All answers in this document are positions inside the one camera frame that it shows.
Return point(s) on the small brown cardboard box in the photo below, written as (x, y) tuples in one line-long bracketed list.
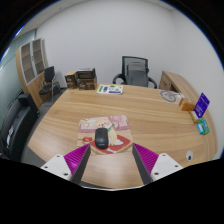
[(70, 80)]

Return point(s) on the black leather armchair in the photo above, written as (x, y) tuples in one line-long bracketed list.
[(16, 126)]

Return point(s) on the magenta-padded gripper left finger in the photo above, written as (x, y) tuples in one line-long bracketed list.
[(60, 165)]

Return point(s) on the green box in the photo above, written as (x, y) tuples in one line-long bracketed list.
[(205, 126)]

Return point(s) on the orange cardboard box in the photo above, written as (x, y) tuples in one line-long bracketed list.
[(186, 105)]

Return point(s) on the black visitor chair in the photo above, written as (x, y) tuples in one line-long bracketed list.
[(49, 81)]

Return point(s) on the small tan box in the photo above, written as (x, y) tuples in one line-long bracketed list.
[(194, 117)]

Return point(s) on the white green printed leaflet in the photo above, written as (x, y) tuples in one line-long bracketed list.
[(110, 89)]

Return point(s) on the small blue box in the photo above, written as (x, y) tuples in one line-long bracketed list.
[(200, 129)]

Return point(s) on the black computer mouse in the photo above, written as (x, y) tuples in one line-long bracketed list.
[(101, 138)]

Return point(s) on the large brown cardboard box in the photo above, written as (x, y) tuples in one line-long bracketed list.
[(87, 83)]

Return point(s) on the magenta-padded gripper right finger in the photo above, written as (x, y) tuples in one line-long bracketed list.
[(163, 165)]

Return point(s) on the grey mesh office chair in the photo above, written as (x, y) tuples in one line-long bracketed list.
[(136, 71)]

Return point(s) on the black printed box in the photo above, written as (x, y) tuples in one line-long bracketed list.
[(86, 73)]

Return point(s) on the wooden side cabinet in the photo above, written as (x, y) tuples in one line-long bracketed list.
[(176, 81)]

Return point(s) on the purple card package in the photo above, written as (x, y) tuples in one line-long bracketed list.
[(202, 105)]

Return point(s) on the wooden shelf unit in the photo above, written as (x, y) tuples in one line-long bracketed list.
[(30, 70)]

